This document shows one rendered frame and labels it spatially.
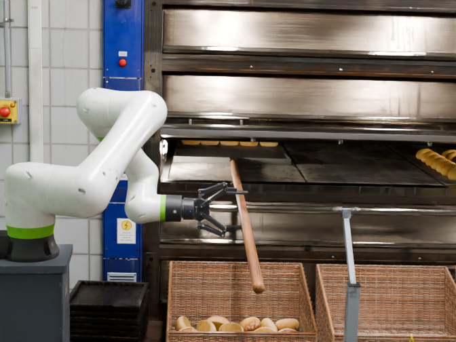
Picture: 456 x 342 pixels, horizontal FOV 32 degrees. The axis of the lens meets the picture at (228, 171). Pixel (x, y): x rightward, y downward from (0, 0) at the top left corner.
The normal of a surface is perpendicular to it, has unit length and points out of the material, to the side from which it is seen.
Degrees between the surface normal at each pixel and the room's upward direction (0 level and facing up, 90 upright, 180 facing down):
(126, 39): 90
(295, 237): 70
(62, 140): 90
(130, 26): 90
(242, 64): 90
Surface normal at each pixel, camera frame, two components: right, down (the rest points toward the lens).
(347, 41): 0.04, -0.16
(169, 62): 0.04, 0.18
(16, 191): -0.33, 0.15
